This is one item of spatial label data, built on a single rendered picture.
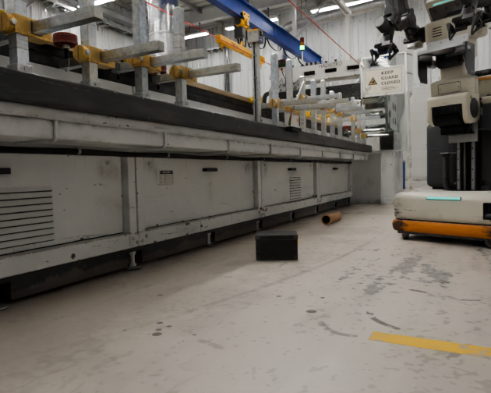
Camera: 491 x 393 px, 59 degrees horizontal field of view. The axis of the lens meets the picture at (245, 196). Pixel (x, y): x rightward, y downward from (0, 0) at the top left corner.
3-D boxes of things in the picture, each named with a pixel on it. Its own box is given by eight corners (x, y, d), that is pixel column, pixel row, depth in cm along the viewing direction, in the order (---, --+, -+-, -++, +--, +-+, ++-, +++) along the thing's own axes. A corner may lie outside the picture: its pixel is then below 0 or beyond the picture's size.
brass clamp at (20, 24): (53, 42, 126) (52, 24, 126) (9, 29, 114) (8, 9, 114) (39, 45, 129) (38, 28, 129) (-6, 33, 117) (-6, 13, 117)
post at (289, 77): (293, 130, 298) (292, 59, 295) (291, 130, 295) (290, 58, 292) (288, 131, 299) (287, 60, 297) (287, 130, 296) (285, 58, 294)
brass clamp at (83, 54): (116, 68, 148) (115, 52, 148) (85, 58, 136) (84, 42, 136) (103, 70, 151) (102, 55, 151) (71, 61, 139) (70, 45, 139)
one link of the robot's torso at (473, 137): (453, 143, 257) (453, 100, 256) (506, 139, 236) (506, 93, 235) (431, 142, 240) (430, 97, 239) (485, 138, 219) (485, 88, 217)
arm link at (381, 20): (401, 18, 234) (386, 23, 241) (390, 4, 227) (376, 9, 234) (397, 37, 232) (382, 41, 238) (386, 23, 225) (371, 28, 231)
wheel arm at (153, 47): (164, 54, 135) (164, 40, 134) (157, 52, 132) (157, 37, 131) (67, 72, 155) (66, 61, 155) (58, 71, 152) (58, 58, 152)
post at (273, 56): (279, 130, 276) (277, 53, 273) (277, 130, 273) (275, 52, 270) (274, 131, 277) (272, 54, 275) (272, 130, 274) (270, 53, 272)
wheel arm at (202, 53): (208, 60, 157) (207, 48, 156) (203, 58, 154) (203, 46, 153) (117, 76, 177) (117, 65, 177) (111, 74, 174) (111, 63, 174)
